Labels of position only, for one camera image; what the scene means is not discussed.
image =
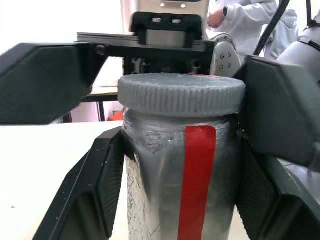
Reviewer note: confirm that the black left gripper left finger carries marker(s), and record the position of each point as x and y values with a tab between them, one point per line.
82	187

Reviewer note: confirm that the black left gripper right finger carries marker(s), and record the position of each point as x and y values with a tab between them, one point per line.
287	205

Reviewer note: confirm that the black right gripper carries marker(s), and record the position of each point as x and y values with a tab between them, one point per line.
160	58

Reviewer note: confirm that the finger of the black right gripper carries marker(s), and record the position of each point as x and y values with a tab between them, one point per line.
42	80
280	110

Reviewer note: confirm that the gray ribbed jar lid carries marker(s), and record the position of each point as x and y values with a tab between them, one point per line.
180	97

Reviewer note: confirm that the clear jar with red tape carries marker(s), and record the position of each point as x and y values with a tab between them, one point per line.
165	175

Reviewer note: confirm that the person's bare hand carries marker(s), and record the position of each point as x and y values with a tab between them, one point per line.
215	19

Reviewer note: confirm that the dark framed background table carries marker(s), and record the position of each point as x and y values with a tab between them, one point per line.
100	96

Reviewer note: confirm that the small red object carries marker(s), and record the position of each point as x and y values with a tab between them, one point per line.
116	117

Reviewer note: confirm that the dark wristwatch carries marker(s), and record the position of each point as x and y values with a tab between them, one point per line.
225	12

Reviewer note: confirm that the person in white jacket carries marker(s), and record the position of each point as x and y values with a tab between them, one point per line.
250	22

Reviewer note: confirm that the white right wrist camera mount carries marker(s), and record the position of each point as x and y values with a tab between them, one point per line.
150	6

